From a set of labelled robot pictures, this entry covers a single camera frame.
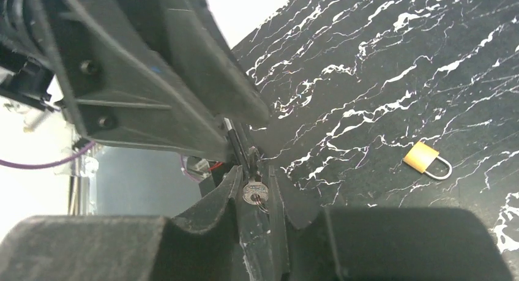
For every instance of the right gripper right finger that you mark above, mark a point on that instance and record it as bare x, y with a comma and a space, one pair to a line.
311, 242

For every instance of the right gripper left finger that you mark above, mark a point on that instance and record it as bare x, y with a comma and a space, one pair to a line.
195, 245

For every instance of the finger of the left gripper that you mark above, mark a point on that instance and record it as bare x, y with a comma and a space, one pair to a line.
201, 56

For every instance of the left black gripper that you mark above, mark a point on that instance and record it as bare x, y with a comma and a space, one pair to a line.
113, 63

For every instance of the small silver key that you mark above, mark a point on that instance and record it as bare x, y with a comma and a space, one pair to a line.
255, 192

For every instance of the small brass padlock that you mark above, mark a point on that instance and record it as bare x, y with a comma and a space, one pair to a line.
421, 156

